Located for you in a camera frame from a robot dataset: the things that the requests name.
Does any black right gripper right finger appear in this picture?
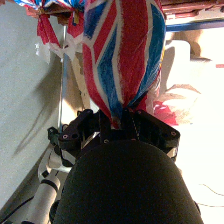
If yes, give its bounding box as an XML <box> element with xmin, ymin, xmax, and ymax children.
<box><xmin>121</xmin><ymin>108</ymin><xmax>181</xmax><ymax>158</ymax></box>

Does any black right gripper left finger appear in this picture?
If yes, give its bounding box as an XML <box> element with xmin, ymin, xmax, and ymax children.
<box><xmin>58</xmin><ymin>108</ymin><xmax>113</xmax><ymax>158</ymax></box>

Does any Union Jack bread loaf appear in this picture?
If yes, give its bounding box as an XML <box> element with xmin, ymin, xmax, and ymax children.
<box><xmin>14</xmin><ymin>0</ymin><xmax>64</xmax><ymax>64</ymax></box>
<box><xmin>82</xmin><ymin>0</ymin><xmax>179</xmax><ymax>130</ymax></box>

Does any thin metal shelf pole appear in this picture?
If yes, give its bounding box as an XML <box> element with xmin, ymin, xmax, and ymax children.
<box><xmin>58</xmin><ymin>24</ymin><xmax>68</xmax><ymax>130</ymax></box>

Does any blue shelf edge strip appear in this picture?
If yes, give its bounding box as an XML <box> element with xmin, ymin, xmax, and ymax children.
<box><xmin>165</xmin><ymin>19</ymin><xmax>224</xmax><ymax>34</ymax></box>

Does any white pipe with black ring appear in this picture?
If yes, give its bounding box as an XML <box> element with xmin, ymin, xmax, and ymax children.
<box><xmin>28</xmin><ymin>168</ymin><xmax>64</xmax><ymax>224</ymax></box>

